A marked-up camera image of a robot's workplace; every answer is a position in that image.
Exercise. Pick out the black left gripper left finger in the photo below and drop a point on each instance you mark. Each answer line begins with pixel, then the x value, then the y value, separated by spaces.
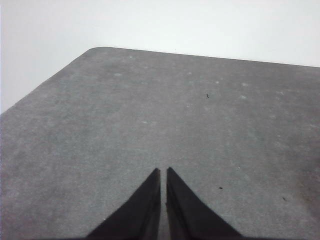
pixel 140 215

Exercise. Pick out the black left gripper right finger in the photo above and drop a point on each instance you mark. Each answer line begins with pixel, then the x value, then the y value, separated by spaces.
pixel 190 215

